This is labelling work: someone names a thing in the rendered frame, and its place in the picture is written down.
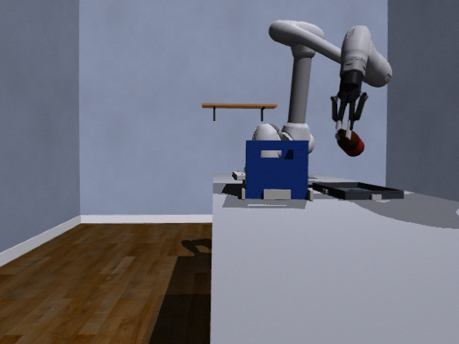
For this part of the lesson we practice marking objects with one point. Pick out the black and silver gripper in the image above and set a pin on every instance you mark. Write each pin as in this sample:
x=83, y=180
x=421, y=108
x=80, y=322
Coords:
x=349, y=92

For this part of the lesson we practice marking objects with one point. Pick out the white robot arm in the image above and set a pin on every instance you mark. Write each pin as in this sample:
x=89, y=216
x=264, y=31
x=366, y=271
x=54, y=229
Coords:
x=357, y=54

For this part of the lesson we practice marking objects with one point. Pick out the brown bottle with red label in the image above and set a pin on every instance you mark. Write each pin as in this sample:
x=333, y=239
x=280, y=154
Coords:
x=352, y=147

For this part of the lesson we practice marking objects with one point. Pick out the blue divided crate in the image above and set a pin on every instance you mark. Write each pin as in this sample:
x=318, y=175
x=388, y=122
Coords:
x=287, y=173

